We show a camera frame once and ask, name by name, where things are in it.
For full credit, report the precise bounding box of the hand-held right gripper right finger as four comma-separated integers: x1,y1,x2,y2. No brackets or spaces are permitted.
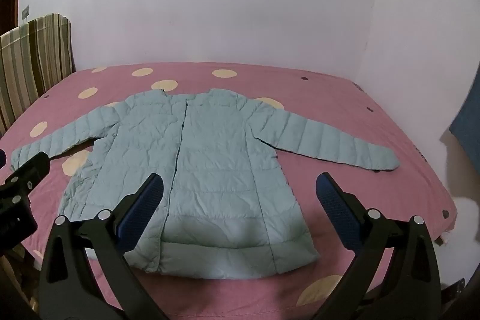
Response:
311,172,442,320

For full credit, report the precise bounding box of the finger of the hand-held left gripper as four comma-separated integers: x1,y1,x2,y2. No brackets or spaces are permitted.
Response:
3,151,51,194

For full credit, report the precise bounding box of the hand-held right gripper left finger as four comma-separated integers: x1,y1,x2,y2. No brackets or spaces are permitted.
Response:
37,173,170,320

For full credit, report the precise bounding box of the light blue puffer jacket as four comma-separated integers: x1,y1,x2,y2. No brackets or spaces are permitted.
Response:
10,88,400,280

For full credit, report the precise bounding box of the pink dotted bed sheet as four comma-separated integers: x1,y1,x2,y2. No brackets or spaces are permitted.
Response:
0,61,458,320

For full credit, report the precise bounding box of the striped cushion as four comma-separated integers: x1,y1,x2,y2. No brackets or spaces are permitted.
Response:
0,13,76,135

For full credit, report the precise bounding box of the dark blue cloth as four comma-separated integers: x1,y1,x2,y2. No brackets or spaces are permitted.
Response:
449,65,480,171

